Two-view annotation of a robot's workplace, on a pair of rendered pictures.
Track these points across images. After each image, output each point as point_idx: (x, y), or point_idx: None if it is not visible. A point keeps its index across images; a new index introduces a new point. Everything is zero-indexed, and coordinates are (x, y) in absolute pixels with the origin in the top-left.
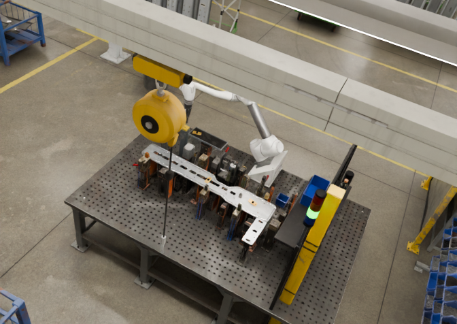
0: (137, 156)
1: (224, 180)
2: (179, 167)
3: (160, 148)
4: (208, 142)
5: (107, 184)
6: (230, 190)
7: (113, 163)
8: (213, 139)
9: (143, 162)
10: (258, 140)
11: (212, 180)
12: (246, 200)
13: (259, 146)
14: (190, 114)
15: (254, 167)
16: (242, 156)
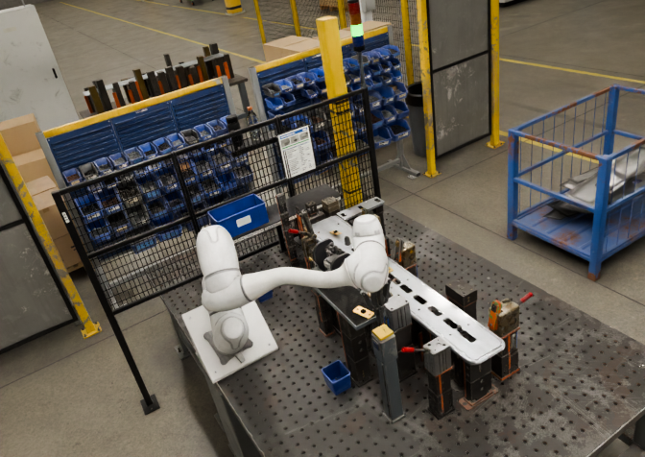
0: (506, 450)
1: None
2: (428, 299)
3: (456, 346)
4: (352, 288)
5: (588, 386)
6: None
7: (575, 443)
8: (336, 294)
9: (508, 299)
10: (228, 316)
11: None
12: (342, 238)
13: (235, 310)
14: (367, 304)
15: (251, 355)
16: (248, 396)
